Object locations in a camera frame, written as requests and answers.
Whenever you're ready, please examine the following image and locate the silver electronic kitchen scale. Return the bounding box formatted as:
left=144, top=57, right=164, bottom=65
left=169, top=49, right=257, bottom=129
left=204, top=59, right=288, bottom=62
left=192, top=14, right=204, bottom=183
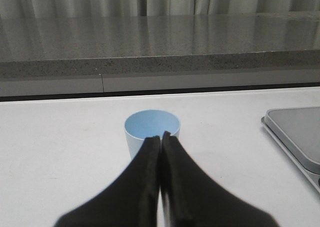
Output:
left=261, top=106, right=320, bottom=191

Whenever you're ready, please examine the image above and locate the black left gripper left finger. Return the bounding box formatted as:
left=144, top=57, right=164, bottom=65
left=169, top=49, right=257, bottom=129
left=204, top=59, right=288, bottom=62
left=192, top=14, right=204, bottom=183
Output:
left=55, top=136, right=161, bottom=227

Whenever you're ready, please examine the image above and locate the white pleated curtain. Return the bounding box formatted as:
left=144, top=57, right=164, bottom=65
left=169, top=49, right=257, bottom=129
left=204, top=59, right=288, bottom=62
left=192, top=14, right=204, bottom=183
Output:
left=0, top=0, right=320, bottom=19

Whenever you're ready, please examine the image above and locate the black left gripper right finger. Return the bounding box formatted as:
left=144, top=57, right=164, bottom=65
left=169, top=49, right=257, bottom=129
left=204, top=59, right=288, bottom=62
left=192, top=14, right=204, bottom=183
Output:
left=160, top=132, right=278, bottom=227

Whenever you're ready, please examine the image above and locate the light blue plastic cup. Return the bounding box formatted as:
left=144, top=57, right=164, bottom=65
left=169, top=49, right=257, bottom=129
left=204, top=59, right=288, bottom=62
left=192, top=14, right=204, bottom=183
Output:
left=124, top=109, right=181, bottom=159

